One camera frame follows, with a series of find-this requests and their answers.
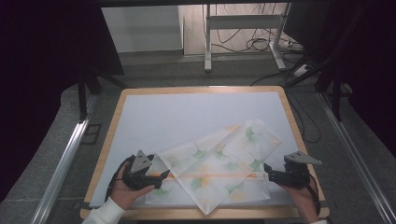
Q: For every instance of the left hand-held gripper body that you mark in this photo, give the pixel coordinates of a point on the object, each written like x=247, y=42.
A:
x=138, y=174

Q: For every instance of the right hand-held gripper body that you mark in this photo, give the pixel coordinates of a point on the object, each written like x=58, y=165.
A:
x=295, y=174

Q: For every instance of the person's left hand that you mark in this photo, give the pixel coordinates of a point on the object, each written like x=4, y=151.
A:
x=124, y=193

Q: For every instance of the person's right hand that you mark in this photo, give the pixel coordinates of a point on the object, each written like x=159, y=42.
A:
x=300, y=199

